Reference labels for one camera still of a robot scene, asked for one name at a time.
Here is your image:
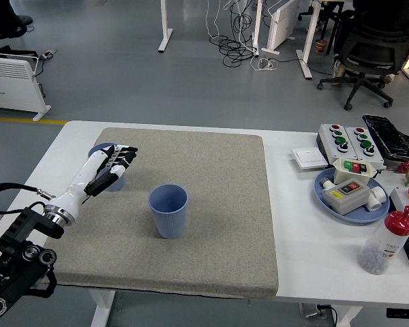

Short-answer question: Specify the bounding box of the white pipe fitting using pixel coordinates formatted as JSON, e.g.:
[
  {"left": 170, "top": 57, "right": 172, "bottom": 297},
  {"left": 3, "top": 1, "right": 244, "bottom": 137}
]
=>
[{"left": 366, "top": 185, "right": 387, "bottom": 212}]

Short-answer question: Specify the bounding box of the white table leg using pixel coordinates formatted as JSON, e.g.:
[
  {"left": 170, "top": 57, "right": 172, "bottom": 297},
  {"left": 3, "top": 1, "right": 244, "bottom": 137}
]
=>
[
  {"left": 333, "top": 302, "right": 364, "bottom": 327},
  {"left": 89, "top": 289, "right": 117, "bottom": 327}
]

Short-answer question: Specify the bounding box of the white wall switch plate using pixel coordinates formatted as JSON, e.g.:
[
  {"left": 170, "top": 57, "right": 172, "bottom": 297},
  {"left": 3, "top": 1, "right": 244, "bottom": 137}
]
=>
[{"left": 290, "top": 146, "right": 329, "bottom": 171}]

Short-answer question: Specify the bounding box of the white panel heater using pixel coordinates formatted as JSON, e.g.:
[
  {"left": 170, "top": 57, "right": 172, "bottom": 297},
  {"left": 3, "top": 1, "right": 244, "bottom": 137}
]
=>
[
  {"left": 0, "top": 52, "right": 52, "bottom": 123},
  {"left": 266, "top": 0, "right": 300, "bottom": 55}
]

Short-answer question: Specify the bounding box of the red-handled brass valve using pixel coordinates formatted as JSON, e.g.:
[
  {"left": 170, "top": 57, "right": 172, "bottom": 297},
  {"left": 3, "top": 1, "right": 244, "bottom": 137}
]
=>
[{"left": 396, "top": 161, "right": 409, "bottom": 187}]

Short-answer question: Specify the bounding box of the black cable bundle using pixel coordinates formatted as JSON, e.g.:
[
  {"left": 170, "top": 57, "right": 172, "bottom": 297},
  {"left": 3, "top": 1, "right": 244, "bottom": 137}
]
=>
[{"left": 209, "top": 0, "right": 260, "bottom": 67}]

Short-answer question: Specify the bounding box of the white mushroom-button control box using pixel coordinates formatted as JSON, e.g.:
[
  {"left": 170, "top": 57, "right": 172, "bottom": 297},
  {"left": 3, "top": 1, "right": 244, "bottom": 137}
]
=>
[{"left": 389, "top": 185, "right": 409, "bottom": 272}]

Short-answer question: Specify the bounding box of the white power strip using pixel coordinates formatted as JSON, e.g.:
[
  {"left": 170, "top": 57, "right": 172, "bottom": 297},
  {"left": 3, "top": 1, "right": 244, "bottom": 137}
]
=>
[{"left": 250, "top": 56, "right": 279, "bottom": 72}]

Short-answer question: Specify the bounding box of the grey-brown mat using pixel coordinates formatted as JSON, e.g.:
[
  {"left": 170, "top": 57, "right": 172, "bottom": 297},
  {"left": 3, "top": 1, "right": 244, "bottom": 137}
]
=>
[{"left": 34, "top": 127, "right": 279, "bottom": 300}]

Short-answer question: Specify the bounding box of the black plastic-wrapped tray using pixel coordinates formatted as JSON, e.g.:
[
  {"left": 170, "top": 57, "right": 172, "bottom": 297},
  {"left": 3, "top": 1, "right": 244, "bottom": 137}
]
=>
[{"left": 362, "top": 114, "right": 409, "bottom": 161}]

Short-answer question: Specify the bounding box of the grey red-button switch box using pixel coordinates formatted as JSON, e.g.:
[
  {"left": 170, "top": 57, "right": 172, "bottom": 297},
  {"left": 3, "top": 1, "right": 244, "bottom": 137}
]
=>
[{"left": 322, "top": 178, "right": 372, "bottom": 216}]

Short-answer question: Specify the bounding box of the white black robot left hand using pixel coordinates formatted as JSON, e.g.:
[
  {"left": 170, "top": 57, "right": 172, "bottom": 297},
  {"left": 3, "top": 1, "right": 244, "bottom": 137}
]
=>
[{"left": 46, "top": 143, "right": 139, "bottom": 221}]

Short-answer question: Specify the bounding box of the white four-button control box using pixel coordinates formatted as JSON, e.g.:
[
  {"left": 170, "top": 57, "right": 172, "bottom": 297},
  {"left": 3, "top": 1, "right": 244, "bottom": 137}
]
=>
[
  {"left": 318, "top": 123, "right": 357, "bottom": 161},
  {"left": 344, "top": 126, "right": 384, "bottom": 171}
]

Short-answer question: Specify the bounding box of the black mesh office chair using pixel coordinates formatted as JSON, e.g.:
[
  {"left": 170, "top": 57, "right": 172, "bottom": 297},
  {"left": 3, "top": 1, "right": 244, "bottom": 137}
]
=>
[{"left": 316, "top": 20, "right": 409, "bottom": 111}]

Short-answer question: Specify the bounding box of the blue plate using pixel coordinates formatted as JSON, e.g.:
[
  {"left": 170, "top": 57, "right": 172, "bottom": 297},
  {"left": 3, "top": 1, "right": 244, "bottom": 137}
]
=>
[{"left": 314, "top": 167, "right": 391, "bottom": 225}]

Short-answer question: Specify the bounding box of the clear bottle with red cap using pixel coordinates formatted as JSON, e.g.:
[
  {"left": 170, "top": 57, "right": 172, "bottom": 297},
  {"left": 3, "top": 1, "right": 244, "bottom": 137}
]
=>
[{"left": 357, "top": 205, "right": 409, "bottom": 275}]

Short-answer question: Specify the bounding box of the blue ribbed cup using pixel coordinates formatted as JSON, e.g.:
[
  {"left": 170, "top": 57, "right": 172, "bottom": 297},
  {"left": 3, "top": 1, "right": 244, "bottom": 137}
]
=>
[
  {"left": 148, "top": 184, "right": 189, "bottom": 240},
  {"left": 89, "top": 142, "right": 126, "bottom": 193}
]

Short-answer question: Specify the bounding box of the white green-red switch box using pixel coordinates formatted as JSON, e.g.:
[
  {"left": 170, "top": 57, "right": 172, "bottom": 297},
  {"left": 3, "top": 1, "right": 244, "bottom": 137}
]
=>
[{"left": 333, "top": 157, "right": 379, "bottom": 187}]

